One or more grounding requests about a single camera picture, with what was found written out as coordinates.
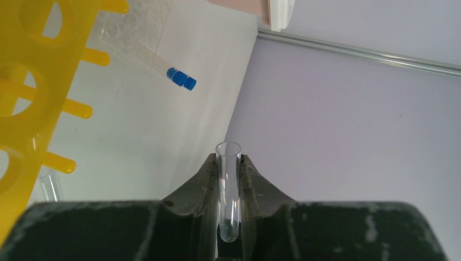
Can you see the loose blue tube cap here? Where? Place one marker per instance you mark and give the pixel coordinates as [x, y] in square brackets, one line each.
[190, 83]

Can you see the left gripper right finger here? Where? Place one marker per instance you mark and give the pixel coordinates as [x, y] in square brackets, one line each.
[277, 227]

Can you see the blue capped tube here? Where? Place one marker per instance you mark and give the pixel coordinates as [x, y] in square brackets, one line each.
[133, 56]

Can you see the pink plastic storage bin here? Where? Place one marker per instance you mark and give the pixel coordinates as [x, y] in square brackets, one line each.
[259, 8]

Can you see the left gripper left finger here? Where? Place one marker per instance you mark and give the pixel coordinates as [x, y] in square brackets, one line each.
[182, 226]

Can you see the translucent white bin lid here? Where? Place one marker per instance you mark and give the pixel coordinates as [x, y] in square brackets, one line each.
[280, 12]

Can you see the clear well plate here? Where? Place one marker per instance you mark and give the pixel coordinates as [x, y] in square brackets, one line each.
[142, 24]

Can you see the yellow test tube rack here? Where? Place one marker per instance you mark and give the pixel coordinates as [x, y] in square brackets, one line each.
[42, 44]

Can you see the clear tube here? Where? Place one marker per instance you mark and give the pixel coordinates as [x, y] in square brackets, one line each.
[228, 159]
[51, 186]

